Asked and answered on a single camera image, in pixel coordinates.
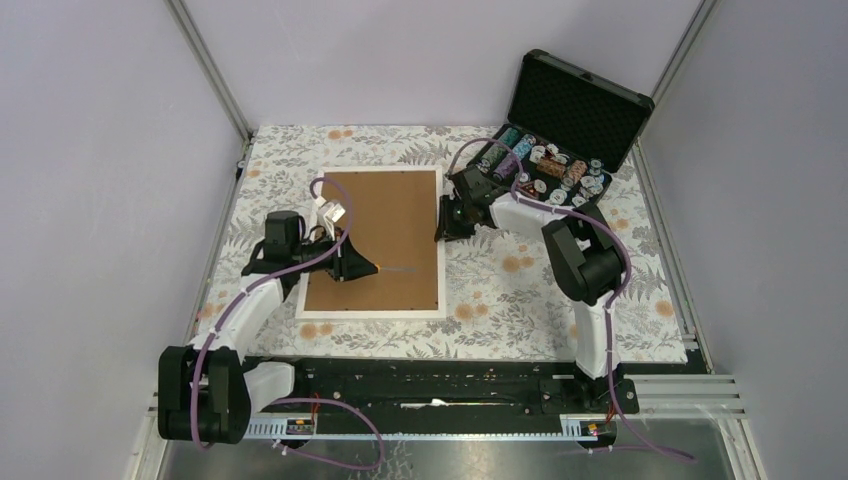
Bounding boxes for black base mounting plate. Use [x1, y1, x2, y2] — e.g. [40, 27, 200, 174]
[182, 354, 707, 435]

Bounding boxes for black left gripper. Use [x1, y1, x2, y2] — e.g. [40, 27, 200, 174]
[291, 226, 378, 281]

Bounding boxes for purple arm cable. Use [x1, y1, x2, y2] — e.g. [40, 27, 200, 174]
[447, 137, 697, 464]
[190, 176, 387, 473]

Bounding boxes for black poker chip case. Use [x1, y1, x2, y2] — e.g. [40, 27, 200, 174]
[462, 49, 655, 207]

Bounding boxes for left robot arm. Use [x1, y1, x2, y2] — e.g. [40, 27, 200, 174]
[157, 202, 379, 448]

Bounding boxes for yellow handled screwdriver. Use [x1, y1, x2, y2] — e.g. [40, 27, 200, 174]
[375, 265, 416, 273]

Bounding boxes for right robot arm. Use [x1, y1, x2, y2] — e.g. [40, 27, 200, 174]
[435, 166, 632, 412]

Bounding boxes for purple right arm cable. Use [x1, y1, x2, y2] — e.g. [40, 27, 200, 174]
[447, 137, 697, 464]

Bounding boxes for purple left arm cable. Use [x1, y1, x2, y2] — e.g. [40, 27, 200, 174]
[190, 176, 387, 473]

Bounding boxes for white picture frame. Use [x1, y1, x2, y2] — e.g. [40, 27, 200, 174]
[295, 166, 447, 322]

